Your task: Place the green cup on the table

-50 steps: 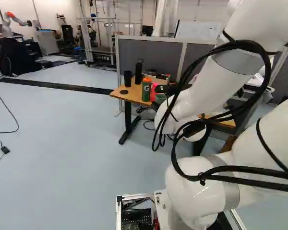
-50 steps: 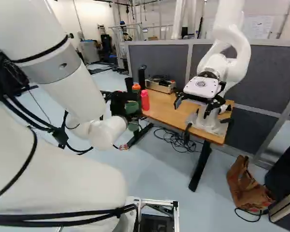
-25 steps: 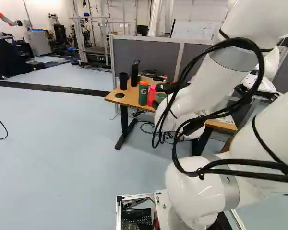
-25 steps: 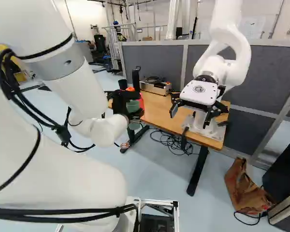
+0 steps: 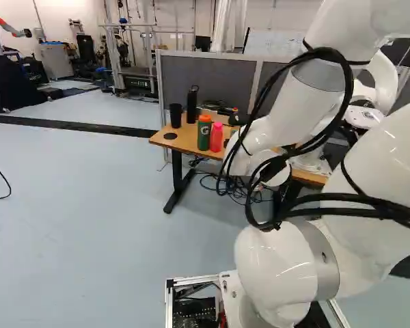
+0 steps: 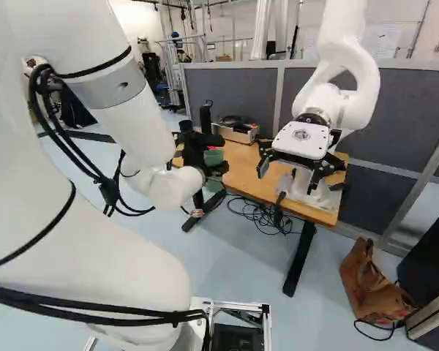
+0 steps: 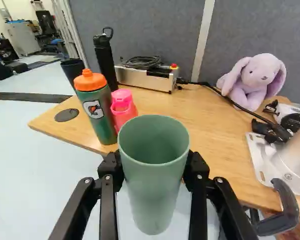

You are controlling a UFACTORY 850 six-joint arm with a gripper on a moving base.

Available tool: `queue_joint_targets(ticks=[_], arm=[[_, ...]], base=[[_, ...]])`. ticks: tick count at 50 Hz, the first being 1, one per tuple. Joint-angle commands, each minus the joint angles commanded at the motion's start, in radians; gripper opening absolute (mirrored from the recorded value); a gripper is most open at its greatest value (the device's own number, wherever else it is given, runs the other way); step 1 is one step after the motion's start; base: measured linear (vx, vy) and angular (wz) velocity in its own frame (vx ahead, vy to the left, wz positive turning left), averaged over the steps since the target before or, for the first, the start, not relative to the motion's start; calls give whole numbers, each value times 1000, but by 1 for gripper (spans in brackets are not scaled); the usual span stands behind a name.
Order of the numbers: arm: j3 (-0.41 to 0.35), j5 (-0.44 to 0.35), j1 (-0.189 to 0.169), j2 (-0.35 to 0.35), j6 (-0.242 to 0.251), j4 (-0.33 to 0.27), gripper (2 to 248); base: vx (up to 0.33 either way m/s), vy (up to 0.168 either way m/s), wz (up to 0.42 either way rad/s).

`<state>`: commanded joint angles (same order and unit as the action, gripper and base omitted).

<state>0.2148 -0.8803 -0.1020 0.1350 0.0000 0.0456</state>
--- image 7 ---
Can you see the black trash bin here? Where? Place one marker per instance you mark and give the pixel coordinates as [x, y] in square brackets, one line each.
[72, 71]

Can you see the wooden table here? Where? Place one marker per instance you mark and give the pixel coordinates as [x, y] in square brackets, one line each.
[190, 115]

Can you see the black clamp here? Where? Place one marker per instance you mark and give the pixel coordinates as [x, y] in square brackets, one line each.
[282, 210]

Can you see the tall black bottle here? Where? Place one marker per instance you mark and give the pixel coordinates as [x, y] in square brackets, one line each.
[105, 60]

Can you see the green cup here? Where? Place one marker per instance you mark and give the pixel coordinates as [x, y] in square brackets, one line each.
[152, 172]

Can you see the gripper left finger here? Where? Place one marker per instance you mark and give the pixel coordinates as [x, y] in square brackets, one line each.
[107, 195]

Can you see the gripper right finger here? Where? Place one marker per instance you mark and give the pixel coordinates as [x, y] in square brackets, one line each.
[202, 197]

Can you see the green bottle with orange cap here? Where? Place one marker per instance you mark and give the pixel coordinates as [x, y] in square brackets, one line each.
[96, 110]

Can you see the black and white device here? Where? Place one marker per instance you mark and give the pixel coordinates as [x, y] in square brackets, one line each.
[290, 115]

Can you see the purple plush rabbit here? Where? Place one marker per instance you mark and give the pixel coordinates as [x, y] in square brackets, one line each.
[252, 80]

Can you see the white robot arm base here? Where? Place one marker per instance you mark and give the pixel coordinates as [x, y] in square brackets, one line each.
[285, 155]

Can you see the silver metal box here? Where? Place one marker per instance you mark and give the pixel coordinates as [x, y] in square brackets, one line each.
[147, 77]

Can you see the pink bottle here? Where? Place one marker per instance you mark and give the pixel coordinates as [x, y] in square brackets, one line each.
[122, 110]

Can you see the grey partition wall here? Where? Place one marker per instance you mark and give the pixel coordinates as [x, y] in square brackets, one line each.
[185, 37]

